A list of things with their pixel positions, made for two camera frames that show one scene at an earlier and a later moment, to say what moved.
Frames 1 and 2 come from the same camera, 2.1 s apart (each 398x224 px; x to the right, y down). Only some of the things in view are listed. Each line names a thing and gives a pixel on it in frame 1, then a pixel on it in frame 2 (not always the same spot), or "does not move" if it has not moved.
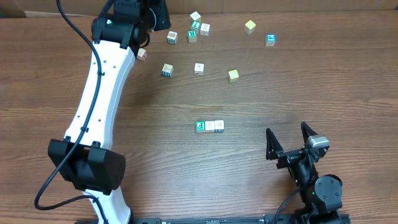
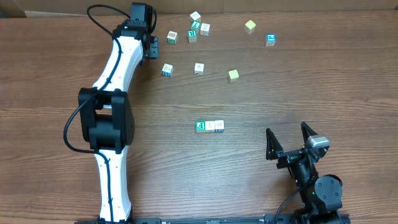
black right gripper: x=288 y=157 does not move
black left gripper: x=160 y=7 to x=154 y=51
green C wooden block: x=200 y=126 does not move
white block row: x=219 y=126 does not move
